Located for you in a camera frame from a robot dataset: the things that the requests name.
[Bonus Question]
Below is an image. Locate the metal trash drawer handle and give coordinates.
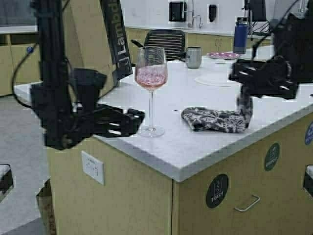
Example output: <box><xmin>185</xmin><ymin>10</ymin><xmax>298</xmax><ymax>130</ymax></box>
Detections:
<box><xmin>234</xmin><ymin>194</ymin><xmax>261</xmax><ymax>213</ymax></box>

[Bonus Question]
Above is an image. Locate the grey metal mug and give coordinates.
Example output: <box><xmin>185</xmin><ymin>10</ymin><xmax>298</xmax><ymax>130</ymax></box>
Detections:
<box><xmin>185</xmin><ymin>47</ymin><xmax>202</xmax><ymax>69</ymax></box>

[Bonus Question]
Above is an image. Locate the white round table grommet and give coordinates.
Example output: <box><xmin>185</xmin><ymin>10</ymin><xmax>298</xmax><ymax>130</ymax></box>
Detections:
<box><xmin>195</xmin><ymin>73</ymin><xmax>239</xmax><ymax>87</ymax></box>

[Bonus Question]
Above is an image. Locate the left black robot base corner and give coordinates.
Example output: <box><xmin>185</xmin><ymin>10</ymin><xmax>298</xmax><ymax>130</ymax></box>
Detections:
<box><xmin>0</xmin><ymin>164</ymin><xmax>14</xmax><ymax>198</ymax></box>

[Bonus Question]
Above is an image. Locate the pink patterned plate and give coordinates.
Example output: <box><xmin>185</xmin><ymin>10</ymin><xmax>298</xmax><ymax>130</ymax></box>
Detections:
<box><xmin>207</xmin><ymin>52</ymin><xmax>240</xmax><ymax>60</ymax></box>

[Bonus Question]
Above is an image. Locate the right black robot base corner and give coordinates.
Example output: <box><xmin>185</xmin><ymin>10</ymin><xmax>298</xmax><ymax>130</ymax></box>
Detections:
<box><xmin>303</xmin><ymin>165</ymin><xmax>313</xmax><ymax>197</ymax></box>

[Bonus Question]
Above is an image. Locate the white island power outlet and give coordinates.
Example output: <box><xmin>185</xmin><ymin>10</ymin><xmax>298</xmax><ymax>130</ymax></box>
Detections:
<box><xmin>81</xmin><ymin>151</ymin><xmax>105</xmax><ymax>185</ymax></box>

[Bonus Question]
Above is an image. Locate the tall brown cardboard box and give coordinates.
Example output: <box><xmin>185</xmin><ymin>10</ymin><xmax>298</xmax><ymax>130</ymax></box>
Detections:
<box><xmin>62</xmin><ymin>0</ymin><xmax>133</xmax><ymax>94</ymax></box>

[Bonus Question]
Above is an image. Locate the black white patterned cloth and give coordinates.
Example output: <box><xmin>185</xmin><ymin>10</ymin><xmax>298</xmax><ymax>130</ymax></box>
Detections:
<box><xmin>180</xmin><ymin>86</ymin><xmax>253</xmax><ymax>133</ymax></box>

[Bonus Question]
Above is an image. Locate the black round trash sticker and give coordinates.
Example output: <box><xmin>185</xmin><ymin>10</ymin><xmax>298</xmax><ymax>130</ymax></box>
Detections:
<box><xmin>206</xmin><ymin>174</ymin><xmax>229</xmax><ymax>209</ymax></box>

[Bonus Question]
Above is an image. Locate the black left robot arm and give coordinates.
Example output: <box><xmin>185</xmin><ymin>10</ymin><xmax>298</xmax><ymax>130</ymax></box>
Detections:
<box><xmin>28</xmin><ymin>0</ymin><xmax>145</xmax><ymax>150</ymax></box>

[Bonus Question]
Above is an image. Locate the blue metal water bottle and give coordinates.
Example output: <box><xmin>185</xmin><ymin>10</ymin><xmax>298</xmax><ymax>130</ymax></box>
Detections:
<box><xmin>233</xmin><ymin>17</ymin><xmax>248</xmax><ymax>54</ymax></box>

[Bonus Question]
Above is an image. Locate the green round compost sticker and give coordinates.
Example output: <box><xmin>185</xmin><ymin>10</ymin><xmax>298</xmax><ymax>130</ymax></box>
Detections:
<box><xmin>264</xmin><ymin>142</ymin><xmax>280</xmax><ymax>171</ymax></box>

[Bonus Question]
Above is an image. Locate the wine glass with red residue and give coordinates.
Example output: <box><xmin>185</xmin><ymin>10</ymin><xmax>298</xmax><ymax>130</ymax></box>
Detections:
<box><xmin>134</xmin><ymin>47</ymin><xmax>168</xmax><ymax>138</ymax></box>

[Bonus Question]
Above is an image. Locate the black mesh office chair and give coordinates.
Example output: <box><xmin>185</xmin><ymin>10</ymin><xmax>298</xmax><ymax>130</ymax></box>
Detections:
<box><xmin>131</xmin><ymin>29</ymin><xmax>185</xmax><ymax>61</ymax></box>

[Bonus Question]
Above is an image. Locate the chrome pull-down kitchen faucet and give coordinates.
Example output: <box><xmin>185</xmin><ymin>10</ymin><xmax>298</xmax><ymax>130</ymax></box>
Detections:
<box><xmin>188</xmin><ymin>0</ymin><xmax>203</xmax><ymax>29</ymax></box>

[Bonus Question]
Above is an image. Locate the black paper towel dispenser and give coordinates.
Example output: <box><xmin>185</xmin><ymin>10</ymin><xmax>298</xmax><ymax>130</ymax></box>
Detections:
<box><xmin>169</xmin><ymin>1</ymin><xmax>187</xmax><ymax>22</ymax></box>

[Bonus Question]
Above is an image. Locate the blue round recycling sticker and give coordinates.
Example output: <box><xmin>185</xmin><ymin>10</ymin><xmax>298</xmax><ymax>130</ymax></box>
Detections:
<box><xmin>304</xmin><ymin>122</ymin><xmax>313</xmax><ymax>145</ymax></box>

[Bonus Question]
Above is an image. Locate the black wall soap dispenser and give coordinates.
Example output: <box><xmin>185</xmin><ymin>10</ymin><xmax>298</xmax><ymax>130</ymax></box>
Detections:
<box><xmin>208</xmin><ymin>4</ymin><xmax>217</xmax><ymax>23</ymax></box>

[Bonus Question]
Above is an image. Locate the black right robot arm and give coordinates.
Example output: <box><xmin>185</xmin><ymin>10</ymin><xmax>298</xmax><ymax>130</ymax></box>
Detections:
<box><xmin>228</xmin><ymin>0</ymin><xmax>313</xmax><ymax>100</ymax></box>

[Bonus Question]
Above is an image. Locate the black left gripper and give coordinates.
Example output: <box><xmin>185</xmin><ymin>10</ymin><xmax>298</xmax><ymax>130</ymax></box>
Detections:
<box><xmin>30</xmin><ymin>68</ymin><xmax>145</xmax><ymax>150</ymax></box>

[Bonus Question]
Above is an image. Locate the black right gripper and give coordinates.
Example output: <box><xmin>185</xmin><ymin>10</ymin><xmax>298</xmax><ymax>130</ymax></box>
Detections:
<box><xmin>228</xmin><ymin>56</ymin><xmax>298</xmax><ymax>100</ymax></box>

